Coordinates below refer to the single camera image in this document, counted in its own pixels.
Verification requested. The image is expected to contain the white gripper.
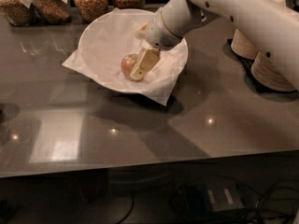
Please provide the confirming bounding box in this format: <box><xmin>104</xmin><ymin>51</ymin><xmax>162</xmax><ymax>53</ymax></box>
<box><xmin>130</xmin><ymin>12</ymin><xmax>182</xmax><ymax>80</ymax></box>

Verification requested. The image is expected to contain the yellow red apple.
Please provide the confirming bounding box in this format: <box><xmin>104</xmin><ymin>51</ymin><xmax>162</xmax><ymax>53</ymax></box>
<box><xmin>121</xmin><ymin>54</ymin><xmax>137</xmax><ymax>80</ymax></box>

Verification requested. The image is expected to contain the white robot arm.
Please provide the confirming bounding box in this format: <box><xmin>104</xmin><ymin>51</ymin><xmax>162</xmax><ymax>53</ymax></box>
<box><xmin>135</xmin><ymin>0</ymin><xmax>299</xmax><ymax>89</ymax></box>

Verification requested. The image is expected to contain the white bowl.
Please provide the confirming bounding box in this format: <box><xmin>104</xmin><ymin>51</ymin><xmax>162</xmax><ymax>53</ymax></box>
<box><xmin>78</xmin><ymin>8</ymin><xmax>189</xmax><ymax>95</ymax></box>

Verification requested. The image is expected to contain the white paper liner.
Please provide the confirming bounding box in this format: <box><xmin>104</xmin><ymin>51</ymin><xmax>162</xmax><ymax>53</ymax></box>
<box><xmin>62</xmin><ymin>7</ymin><xmax>189</xmax><ymax>107</ymax></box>

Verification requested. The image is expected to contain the glass jar with light grains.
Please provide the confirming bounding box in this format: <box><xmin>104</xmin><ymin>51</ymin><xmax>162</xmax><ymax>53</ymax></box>
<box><xmin>73</xmin><ymin>0</ymin><xmax>108</xmax><ymax>22</ymax></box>

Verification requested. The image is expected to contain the rear stack of paper bowls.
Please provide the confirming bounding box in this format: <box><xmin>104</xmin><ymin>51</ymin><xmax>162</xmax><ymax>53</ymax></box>
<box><xmin>230</xmin><ymin>0</ymin><xmax>287</xmax><ymax>61</ymax></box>

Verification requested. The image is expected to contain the stack of paper bowls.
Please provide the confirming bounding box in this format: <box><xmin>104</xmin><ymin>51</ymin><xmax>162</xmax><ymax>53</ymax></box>
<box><xmin>251</xmin><ymin>52</ymin><xmax>295</xmax><ymax>92</ymax></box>
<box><xmin>230</xmin><ymin>0</ymin><xmax>287</xmax><ymax>61</ymax></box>

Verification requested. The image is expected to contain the front stack of paper bowls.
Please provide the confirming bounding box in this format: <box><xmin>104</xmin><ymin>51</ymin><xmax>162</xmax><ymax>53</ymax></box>
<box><xmin>251</xmin><ymin>52</ymin><xmax>295</xmax><ymax>92</ymax></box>

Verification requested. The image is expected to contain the glass jar far left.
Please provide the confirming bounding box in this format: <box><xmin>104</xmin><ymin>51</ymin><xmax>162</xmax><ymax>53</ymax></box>
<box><xmin>0</xmin><ymin>0</ymin><xmax>36</xmax><ymax>26</ymax></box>

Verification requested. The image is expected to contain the black tray under stacks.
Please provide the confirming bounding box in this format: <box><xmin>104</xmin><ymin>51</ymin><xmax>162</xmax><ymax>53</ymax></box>
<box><xmin>227</xmin><ymin>39</ymin><xmax>296</xmax><ymax>93</ymax></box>

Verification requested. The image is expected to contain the black power adapter box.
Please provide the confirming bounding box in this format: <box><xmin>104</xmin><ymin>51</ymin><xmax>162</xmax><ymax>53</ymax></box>
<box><xmin>182</xmin><ymin>184</ymin><xmax>246</xmax><ymax>217</ymax></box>

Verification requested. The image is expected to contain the black cable on floor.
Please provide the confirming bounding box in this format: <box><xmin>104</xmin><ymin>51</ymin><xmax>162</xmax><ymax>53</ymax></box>
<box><xmin>118</xmin><ymin>175</ymin><xmax>299</xmax><ymax>224</ymax></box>

